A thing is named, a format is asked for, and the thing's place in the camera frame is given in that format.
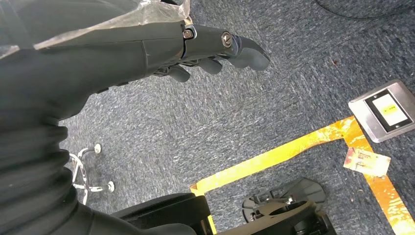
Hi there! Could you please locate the clear plastic hand wrap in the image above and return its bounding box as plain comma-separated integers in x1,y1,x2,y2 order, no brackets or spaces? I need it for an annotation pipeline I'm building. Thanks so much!
0,0,191,61

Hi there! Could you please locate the pale card on floor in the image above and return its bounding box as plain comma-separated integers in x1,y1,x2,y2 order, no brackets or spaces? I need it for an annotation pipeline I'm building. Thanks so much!
343,147,392,178

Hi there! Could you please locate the chrome office chair base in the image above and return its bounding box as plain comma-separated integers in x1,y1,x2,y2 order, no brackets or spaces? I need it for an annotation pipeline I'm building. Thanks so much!
69,143,116,206

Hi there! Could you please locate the black rounded padded block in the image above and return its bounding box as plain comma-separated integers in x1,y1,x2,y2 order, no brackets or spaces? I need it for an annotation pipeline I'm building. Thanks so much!
111,192,212,235

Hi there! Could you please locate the yellow floor tape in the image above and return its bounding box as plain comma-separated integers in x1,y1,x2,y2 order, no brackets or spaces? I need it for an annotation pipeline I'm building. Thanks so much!
189,116,415,235

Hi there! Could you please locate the black flat mechanical foot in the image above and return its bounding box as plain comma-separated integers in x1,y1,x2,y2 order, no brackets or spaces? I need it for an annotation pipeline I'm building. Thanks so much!
241,177,339,235

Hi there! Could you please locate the silver floor socket plate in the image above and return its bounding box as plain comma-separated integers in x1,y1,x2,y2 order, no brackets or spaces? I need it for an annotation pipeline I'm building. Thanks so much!
348,79,415,143

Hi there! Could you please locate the black floor cable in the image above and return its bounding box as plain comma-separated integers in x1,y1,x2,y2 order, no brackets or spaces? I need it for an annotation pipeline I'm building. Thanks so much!
312,0,415,21

